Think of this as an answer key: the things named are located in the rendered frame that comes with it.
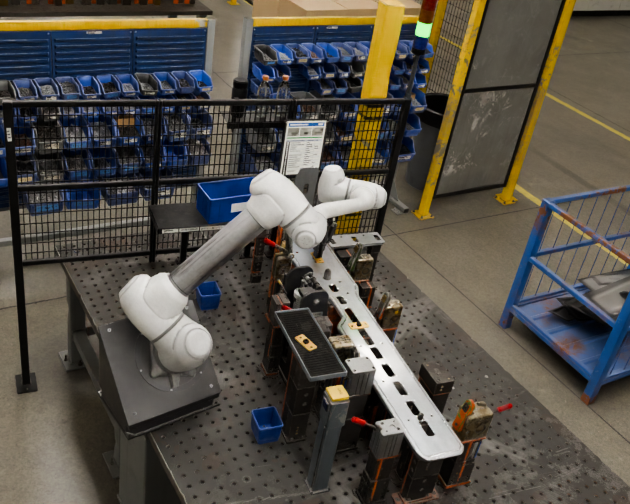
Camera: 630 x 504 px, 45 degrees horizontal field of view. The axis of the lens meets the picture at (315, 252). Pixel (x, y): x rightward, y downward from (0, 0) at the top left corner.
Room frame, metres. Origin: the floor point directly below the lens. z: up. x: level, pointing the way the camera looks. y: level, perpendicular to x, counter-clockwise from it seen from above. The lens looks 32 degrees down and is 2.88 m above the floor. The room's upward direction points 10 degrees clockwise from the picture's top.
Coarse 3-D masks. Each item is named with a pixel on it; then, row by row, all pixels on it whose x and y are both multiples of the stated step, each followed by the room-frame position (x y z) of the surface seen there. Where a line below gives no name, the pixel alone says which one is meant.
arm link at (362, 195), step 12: (360, 180) 2.91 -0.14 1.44; (348, 192) 2.85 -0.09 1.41; (360, 192) 2.81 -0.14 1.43; (372, 192) 2.83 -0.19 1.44; (384, 192) 2.87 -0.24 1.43; (324, 204) 2.59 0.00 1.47; (336, 204) 2.63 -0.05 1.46; (348, 204) 2.67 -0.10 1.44; (360, 204) 2.72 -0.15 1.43; (372, 204) 2.82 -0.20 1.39; (384, 204) 2.86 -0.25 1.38; (324, 216) 2.45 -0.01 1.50
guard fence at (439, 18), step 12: (444, 0) 7.09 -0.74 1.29; (444, 12) 7.11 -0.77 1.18; (468, 12) 6.84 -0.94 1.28; (432, 24) 7.18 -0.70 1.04; (432, 36) 7.10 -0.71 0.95; (432, 60) 7.10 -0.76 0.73; (552, 72) 5.99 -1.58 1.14; (540, 108) 5.99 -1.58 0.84; (528, 144) 5.99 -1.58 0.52; (516, 180) 5.99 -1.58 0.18
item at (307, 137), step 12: (288, 120) 3.39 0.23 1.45; (300, 120) 3.42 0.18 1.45; (312, 120) 3.45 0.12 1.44; (324, 120) 3.48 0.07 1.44; (288, 132) 3.40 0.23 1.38; (300, 132) 3.43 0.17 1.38; (312, 132) 3.45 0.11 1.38; (324, 132) 3.48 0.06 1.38; (288, 144) 3.40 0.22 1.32; (300, 144) 3.43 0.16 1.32; (312, 144) 3.46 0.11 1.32; (324, 144) 3.49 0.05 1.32; (288, 156) 3.41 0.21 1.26; (300, 156) 3.43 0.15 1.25; (312, 156) 3.46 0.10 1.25; (288, 168) 3.41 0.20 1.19
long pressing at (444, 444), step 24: (312, 264) 2.88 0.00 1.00; (336, 264) 2.92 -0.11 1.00; (360, 312) 2.59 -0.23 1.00; (360, 336) 2.43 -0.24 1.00; (384, 336) 2.45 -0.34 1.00; (384, 360) 2.30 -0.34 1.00; (384, 384) 2.17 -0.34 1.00; (408, 384) 2.19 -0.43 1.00; (408, 408) 2.06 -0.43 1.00; (432, 408) 2.08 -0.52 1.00; (408, 432) 1.94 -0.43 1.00; (432, 456) 1.85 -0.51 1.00
